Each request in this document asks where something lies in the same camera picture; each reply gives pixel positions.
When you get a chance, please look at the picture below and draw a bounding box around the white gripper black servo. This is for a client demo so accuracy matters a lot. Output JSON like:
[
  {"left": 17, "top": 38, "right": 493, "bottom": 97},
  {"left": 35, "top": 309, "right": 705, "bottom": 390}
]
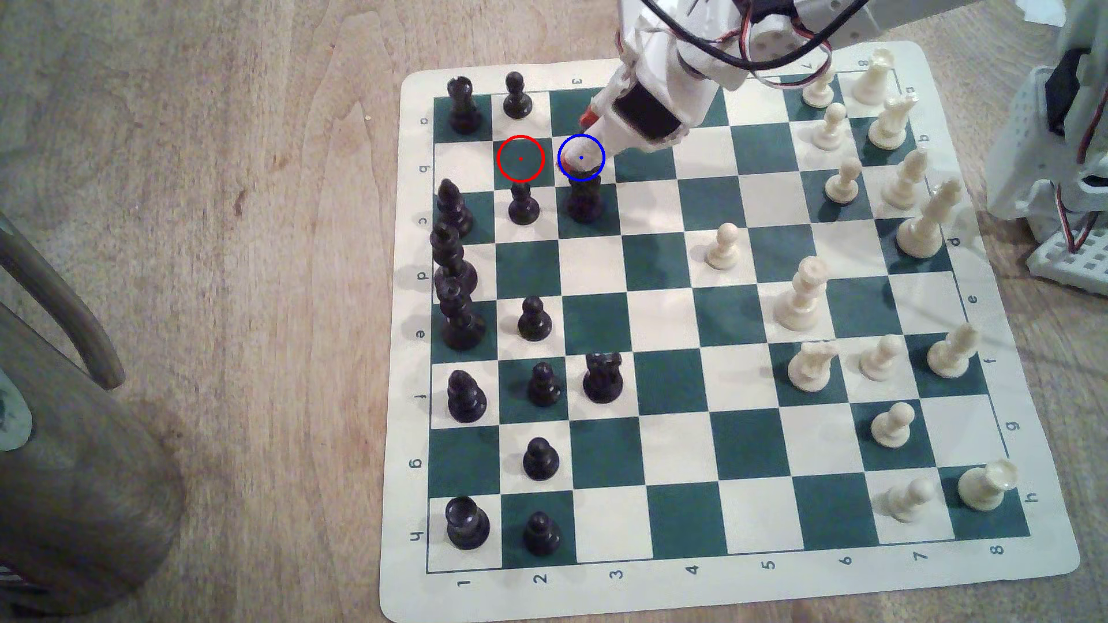
[{"left": 578, "top": 21, "right": 728, "bottom": 166}]

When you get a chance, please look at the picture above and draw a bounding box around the black knight chess piece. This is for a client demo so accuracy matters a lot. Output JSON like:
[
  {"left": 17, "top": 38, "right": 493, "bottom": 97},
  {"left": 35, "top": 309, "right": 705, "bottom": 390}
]
[
  {"left": 582, "top": 351, "right": 625, "bottom": 405},
  {"left": 567, "top": 168, "right": 605, "bottom": 224}
]

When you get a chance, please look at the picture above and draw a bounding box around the black pawn chess piece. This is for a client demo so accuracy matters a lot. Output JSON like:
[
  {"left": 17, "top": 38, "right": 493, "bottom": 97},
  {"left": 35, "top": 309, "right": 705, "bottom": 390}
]
[
  {"left": 522, "top": 511, "right": 562, "bottom": 557},
  {"left": 507, "top": 180, "right": 541, "bottom": 226},
  {"left": 502, "top": 72, "right": 533, "bottom": 119},
  {"left": 518, "top": 296, "right": 553, "bottom": 342},
  {"left": 522, "top": 437, "right": 560, "bottom": 482},
  {"left": 528, "top": 362, "right": 564, "bottom": 408}
]

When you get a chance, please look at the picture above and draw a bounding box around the black rook chess piece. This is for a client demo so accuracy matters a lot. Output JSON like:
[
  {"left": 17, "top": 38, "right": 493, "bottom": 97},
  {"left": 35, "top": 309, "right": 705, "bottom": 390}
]
[
  {"left": 445, "top": 495, "right": 491, "bottom": 551},
  {"left": 446, "top": 75, "right": 484, "bottom": 135}
]

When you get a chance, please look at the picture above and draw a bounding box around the black bishop chess piece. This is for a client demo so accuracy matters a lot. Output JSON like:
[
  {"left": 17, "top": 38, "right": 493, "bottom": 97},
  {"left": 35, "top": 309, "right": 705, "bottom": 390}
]
[
  {"left": 447, "top": 369, "right": 488, "bottom": 424},
  {"left": 435, "top": 178, "right": 474, "bottom": 238}
]

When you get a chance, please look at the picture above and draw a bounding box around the black queen chess piece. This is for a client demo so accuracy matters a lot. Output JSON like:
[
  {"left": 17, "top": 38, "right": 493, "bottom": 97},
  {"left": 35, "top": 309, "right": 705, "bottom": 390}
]
[{"left": 430, "top": 222, "right": 479, "bottom": 295}]

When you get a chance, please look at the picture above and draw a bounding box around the black king chess piece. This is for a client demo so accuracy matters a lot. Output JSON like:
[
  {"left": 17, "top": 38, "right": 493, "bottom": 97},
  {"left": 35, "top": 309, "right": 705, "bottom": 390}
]
[{"left": 436, "top": 277, "right": 488, "bottom": 351}]

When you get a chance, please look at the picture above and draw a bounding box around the white queen chess piece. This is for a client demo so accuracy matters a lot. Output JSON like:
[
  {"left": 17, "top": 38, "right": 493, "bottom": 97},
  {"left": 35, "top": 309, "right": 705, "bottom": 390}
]
[{"left": 773, "top": 256, "right": 831, "bottom": 332}]

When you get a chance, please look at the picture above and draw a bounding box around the white rook chess piece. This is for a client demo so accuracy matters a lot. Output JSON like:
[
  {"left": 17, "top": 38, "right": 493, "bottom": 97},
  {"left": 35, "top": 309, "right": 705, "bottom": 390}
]
[
  {"left": 852, "top": 47, "right": 896, "bottom": 107},
  {"left": 957, "top": 457, "right": 1020, "bottom": 512}
]

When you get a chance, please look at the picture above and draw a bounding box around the white knight chess piece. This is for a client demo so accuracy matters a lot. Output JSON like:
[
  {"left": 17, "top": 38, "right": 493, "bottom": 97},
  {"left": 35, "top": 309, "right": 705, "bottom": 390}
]
[
  {"left": 787, "top": 340, "right": 841, "bottom": 394},
  {"left": 868, "top": 92, "right": 919, "bottom": 152}
]

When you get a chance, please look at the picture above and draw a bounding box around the white bishop chess piece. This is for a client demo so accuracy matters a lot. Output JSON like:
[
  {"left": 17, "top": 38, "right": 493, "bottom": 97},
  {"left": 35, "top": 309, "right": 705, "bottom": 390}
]
[
  {"left": 880, "top": 147, "right": 930, "bottom": 211},
  {"left": 926, "top": 324, "right": 981, "bottom": 380}
]

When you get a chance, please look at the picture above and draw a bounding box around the green white chess board mat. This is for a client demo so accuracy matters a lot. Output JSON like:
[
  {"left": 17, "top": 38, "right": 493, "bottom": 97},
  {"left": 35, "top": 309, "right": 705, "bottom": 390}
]
[{"left": 378, "top": 39, "right": 1081, "bottom": 622}]

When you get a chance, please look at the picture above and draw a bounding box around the white king chess piece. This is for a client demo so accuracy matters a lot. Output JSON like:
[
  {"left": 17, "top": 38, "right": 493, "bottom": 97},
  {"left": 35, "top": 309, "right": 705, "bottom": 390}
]
[{"left": 896, "top": 180, "right": 964, "bottom": 260}]

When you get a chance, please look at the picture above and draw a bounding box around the black cable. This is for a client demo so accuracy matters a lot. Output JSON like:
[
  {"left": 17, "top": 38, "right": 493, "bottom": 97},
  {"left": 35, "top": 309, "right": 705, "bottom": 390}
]
[{"left": 645, "top": 0, "right": 871, "bottom": 72}]

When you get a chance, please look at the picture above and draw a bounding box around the red black servo wire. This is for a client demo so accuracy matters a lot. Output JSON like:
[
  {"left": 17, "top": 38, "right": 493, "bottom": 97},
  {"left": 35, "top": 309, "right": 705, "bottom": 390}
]
[{"left": 1058, "top": 183, "right": 1102, "bottom": 257}]

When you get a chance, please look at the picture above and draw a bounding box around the white perforated base plate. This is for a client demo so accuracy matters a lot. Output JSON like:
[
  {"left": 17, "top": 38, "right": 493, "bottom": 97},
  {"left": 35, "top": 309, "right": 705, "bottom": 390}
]
[{"left": 1028, "top": 227, "right": 1108, "bottom": 297}]

